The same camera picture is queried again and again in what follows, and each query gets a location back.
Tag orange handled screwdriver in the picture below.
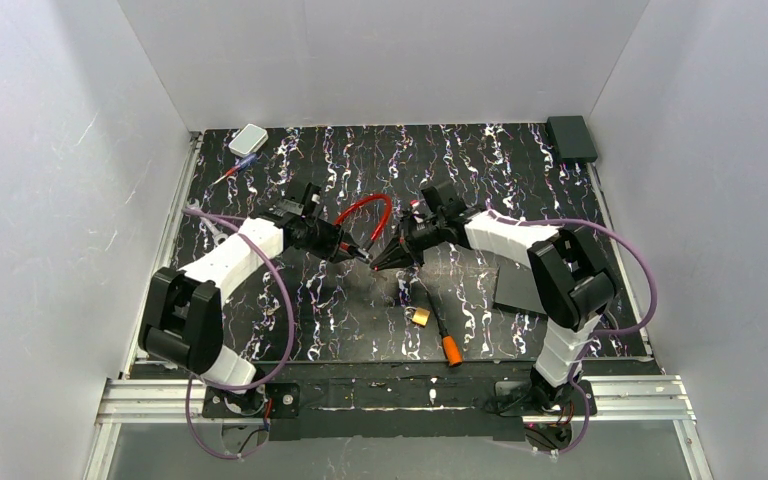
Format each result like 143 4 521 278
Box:
422 287 463 368

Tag small silver wrench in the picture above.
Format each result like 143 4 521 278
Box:
186 199 228 246

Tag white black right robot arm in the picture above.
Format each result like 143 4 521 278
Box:
371 181 619 415

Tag dark grey flat plate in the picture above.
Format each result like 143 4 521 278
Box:
493 265 546 315

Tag black box in corner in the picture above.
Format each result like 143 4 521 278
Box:
546 116 598 164

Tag brass padlock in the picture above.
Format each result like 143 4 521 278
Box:
404 306 432 327

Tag aluminium frame rail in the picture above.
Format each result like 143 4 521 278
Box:
85 124 707 479

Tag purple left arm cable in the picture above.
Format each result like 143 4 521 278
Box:
181 207 298 462

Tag white rectangular box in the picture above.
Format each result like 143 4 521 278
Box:
228 123 268 157

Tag blue red pen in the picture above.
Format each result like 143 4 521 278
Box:
210 153 259 187

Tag red cable lock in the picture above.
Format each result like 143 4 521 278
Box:
334 193 394 248

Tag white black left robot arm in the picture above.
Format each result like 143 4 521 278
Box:
137 180 370 395

